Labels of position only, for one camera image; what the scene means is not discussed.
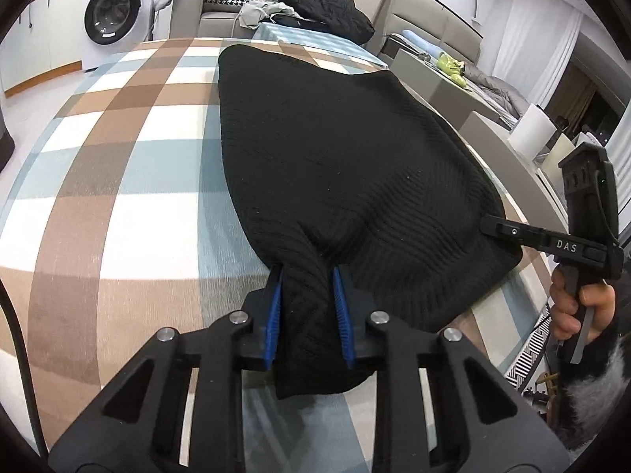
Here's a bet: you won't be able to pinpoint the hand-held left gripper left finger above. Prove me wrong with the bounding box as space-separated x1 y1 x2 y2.
47 263 284 473

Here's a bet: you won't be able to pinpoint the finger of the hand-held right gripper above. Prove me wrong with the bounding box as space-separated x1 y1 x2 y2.
479 214 548 254

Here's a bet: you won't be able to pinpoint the small grey cabinet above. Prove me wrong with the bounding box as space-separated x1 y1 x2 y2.
394 49 476 119

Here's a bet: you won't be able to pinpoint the white washing machine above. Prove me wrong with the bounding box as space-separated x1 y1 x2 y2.
81 0 166 72

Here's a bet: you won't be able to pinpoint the person's right forearm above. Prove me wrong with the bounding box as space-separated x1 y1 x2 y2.
557 325 627 454

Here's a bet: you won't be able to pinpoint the large grey cabinet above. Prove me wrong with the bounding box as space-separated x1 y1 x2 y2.
458 111 573 237

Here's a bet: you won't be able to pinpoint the grey sofa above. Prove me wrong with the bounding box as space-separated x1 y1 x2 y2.
170 0 277 40

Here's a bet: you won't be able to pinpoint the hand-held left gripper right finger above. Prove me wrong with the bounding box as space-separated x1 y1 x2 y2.
329 266 558 473

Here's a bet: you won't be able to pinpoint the white paper towel roll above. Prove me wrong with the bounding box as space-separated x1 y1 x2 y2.
508 103 553 161

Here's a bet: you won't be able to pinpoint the checked brown blue blanket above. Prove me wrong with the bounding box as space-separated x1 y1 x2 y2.
0 37 568 473

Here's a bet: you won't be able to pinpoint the grey duvet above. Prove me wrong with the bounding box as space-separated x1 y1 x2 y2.
461 64 530 119

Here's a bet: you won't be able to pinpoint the beige bed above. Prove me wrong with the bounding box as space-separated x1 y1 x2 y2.
370 0 533 124

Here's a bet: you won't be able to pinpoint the black knit sweater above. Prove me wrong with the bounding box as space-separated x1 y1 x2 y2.
217 44 523 400

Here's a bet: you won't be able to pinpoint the light grey clothes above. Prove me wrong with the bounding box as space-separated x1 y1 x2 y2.
237 0 299 30

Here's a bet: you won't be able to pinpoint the black puffer jacket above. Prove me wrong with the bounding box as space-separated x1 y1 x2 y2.
270 0 375 45

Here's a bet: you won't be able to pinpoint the cream cylinder container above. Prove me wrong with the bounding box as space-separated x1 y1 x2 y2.
542 133 575 173

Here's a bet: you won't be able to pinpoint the light blue pillow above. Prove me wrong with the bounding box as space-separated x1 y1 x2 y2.
400 28 435 57

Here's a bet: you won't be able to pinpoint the green toy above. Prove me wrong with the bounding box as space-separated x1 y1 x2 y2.
436 52 467 87

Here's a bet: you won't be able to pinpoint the teal checked tablecloth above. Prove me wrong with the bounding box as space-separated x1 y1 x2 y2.
251 22 390 67

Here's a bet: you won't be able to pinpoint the white counter cabinet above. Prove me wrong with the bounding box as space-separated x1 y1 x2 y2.
0 0 92 94

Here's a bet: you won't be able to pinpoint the white curtain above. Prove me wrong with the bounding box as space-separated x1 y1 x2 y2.
503 0 582 109

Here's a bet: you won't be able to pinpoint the black white patterned cloth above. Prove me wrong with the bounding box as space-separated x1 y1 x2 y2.
505 305 555 387

